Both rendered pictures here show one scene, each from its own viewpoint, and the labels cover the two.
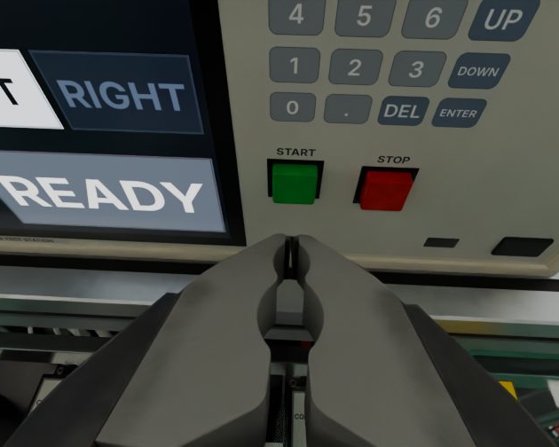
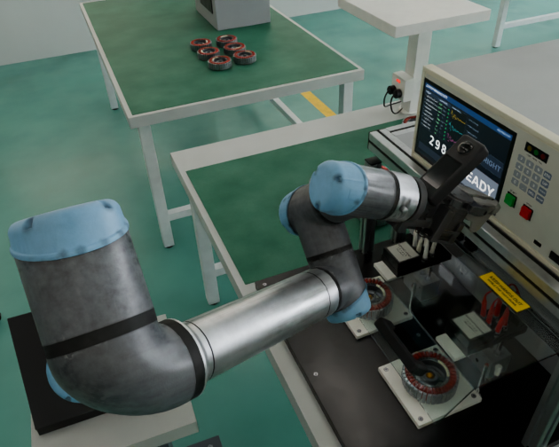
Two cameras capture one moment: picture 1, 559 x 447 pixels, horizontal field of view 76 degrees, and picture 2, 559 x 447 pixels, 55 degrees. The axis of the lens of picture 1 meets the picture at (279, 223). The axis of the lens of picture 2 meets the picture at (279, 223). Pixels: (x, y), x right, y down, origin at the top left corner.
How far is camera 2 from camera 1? 0.88 m
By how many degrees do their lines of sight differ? 47
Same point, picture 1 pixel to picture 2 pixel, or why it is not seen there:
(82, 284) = not seen: hidden behind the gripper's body
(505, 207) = (550, 236)
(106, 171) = (480, 176)
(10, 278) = not seen: hidden behind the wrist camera
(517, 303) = (545, 275)
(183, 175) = (492, 185)
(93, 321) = not seen: hidden behind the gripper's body
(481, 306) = (534, 268)
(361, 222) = (521, 222)
